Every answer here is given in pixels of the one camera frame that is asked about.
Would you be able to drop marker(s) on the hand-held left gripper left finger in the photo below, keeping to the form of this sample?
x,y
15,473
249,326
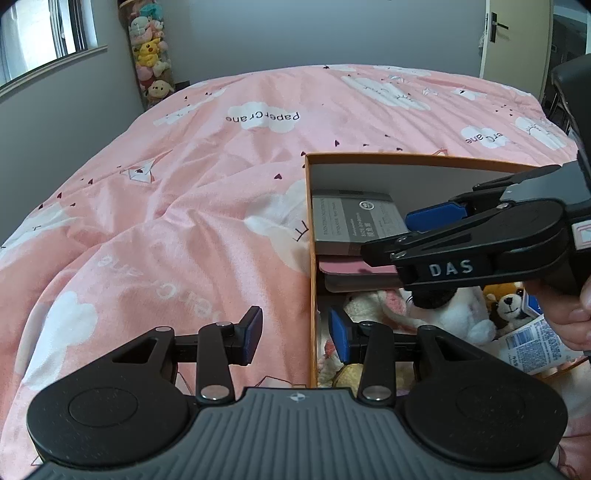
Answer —
x,y
253,336

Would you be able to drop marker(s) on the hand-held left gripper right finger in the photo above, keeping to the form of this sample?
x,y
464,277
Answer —
x,y
339,336

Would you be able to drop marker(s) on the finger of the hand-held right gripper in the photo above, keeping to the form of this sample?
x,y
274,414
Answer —
x,y
434,217
383,254

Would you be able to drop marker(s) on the pink wallet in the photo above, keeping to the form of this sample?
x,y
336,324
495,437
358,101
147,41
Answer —
x,y
351,270

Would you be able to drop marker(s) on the orange cardboard box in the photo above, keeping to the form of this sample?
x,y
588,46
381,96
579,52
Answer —
x,y
415,180

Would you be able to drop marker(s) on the white pink crochet bunny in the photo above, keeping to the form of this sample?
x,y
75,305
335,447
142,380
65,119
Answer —
x,y
369,304

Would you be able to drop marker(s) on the grey package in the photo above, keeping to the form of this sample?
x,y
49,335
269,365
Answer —
x,y
351,221

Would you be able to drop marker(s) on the white round plush toy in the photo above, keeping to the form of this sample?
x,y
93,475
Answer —
x,y
461,321

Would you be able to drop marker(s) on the white tube printed label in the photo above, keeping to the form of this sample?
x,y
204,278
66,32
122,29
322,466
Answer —
x,y
531,344

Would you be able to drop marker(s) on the person's right hand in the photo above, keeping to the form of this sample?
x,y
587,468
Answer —
x,y
572,323

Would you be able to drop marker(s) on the pink printed blanket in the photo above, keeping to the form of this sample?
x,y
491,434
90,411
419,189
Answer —
x,y
184,184

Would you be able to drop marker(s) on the white door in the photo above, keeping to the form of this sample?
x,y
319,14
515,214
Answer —
x,y
521,50

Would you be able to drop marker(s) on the column of plush toys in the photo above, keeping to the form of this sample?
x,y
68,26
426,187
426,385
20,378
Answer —
x,y
150,50

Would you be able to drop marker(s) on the window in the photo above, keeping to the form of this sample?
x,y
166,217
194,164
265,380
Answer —
x,y
37,37

